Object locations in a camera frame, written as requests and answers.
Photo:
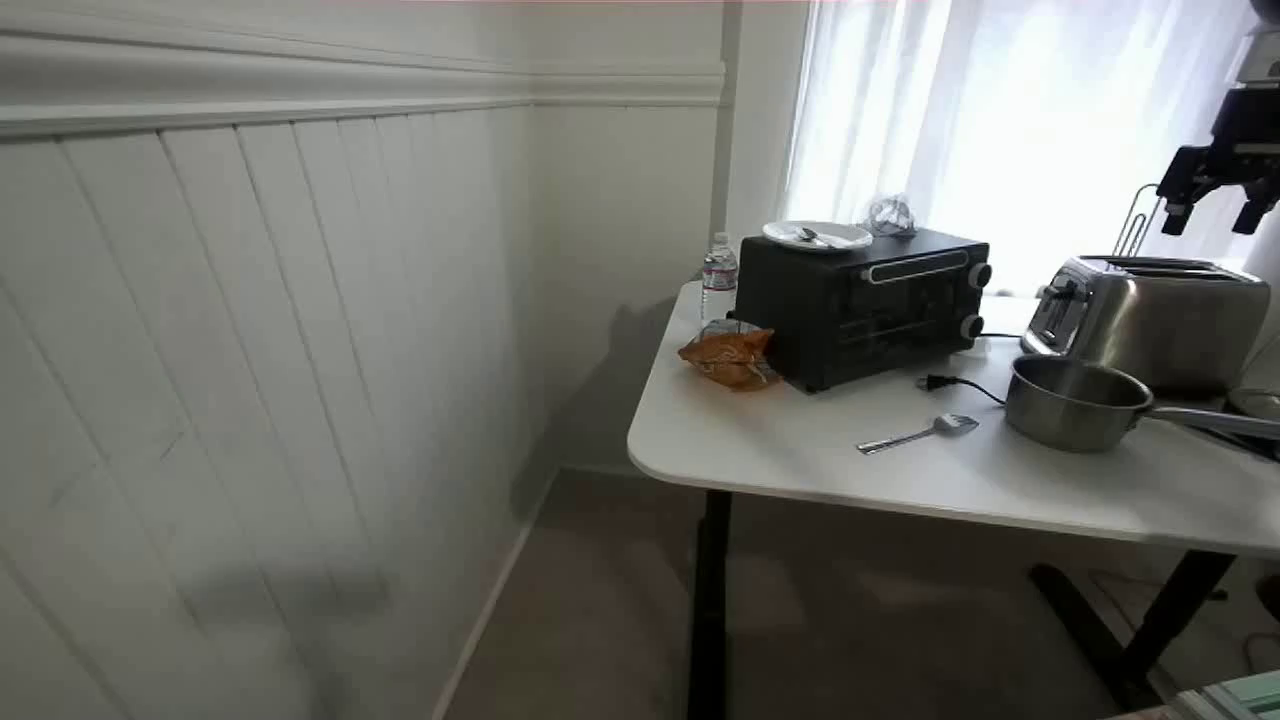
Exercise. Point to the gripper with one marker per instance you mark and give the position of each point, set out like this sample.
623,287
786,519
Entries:
1248,125

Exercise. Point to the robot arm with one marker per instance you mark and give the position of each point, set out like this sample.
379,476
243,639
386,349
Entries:
1262,50

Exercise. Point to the silver pot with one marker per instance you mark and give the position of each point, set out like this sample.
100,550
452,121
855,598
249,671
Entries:
1070,408

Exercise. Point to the silver toaster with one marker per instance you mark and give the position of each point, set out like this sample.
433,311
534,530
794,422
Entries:
1170,325

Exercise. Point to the toaster lever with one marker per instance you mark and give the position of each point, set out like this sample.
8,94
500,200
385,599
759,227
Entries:
1062,290

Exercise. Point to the white curtain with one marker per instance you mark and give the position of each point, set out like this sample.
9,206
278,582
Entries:
1010,130

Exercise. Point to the toaster oven knob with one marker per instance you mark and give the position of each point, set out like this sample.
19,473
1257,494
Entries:
972,327
980,276

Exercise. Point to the crumpled foil ball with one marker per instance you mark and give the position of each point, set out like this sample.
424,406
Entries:
890,216

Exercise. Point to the toaster oven door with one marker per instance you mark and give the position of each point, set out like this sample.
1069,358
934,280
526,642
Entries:
900,318

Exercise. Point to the silver spoon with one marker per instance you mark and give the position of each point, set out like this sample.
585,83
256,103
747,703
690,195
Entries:
950,425

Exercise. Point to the black toaster oven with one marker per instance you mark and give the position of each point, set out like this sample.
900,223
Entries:
860,310

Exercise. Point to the white plate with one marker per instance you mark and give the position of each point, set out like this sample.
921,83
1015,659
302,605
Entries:
835,237

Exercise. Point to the small spoon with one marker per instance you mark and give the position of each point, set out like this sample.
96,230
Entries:
812,236

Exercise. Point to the pale green box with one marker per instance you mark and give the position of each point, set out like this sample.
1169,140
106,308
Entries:
1235,698

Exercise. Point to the clear water bottle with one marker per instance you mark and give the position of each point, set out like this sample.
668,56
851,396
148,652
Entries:
718,272

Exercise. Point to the orange snack bag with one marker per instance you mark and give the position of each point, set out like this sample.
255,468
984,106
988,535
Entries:
730,358

